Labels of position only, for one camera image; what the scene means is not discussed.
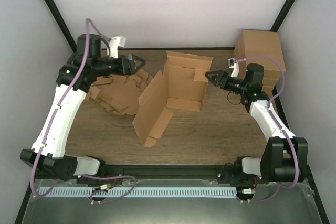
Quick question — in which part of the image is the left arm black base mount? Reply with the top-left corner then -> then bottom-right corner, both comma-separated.
76,165 -> 123,185

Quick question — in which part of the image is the bottom folded cardboard box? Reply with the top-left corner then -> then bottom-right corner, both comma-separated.
262,85 -> 275,97

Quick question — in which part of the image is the stack of flat cardboard blanks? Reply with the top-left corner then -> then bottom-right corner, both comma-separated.
86,69 -> 153,115

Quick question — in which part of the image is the middle folded cardboard box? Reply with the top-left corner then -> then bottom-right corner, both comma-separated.
263,69 -> 282,87

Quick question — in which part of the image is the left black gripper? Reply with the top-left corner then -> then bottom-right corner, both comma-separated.
93,55 -> 146,77

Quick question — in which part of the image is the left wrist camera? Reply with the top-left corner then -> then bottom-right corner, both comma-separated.
108,36 -> 126,59

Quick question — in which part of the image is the light blue slotted cable duct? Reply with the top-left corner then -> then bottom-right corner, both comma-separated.
47,187 -> 237,198

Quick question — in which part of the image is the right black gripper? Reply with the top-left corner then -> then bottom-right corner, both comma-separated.
206,71 -> 248,95

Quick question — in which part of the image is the brown cardboard box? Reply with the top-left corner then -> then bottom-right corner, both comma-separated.
132,51 -> 213,147

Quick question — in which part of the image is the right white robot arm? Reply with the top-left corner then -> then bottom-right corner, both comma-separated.
205,63 -> 308,185

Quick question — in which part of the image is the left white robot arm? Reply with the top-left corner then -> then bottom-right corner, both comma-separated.
19,34 -> 146,184

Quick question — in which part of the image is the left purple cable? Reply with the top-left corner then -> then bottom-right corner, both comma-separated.
30,18 -> 137,205

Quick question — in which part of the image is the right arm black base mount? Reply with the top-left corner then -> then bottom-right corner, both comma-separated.
217,156 -> 260,185

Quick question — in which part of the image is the top folded cardboard box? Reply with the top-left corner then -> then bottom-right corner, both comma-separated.
233,29 -> 286,76

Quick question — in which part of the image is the folded cardboard box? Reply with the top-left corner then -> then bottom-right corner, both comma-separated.
263,69 -> 282,87
233,29 -> 286,76
262,85 -> 275,97

